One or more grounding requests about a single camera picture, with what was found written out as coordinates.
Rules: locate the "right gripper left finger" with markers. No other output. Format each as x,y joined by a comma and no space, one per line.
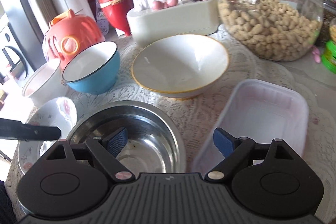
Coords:
104,151

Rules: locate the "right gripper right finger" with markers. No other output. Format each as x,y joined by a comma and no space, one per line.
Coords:
235,152

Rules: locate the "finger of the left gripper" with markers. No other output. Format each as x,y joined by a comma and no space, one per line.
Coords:
16,130

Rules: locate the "red white rectangular tray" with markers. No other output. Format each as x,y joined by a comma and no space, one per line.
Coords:
261,111

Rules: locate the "stainless steel bowl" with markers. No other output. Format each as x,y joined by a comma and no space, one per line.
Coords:
154,144

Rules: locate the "floral white plate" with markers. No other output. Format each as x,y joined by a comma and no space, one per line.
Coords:
59,112

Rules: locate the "white paper instant-noodle bowl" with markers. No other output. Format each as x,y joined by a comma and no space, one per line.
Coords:
45,84

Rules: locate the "blue enamel bowl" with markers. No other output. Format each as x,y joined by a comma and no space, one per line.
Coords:
94,70

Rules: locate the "white bowl yellow rim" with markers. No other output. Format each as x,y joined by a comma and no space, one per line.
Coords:
181,66

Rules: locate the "coral toy carrier case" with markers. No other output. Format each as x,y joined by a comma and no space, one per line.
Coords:
69,34

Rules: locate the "green lid jar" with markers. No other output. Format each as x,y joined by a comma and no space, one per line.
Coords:
329,56

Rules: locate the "cream tissue box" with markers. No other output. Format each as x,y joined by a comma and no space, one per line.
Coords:
199,17

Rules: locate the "glass jar of peanuts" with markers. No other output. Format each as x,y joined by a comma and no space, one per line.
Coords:
278,30

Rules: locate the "pink ball ornament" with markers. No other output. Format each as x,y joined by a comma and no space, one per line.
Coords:
158,5

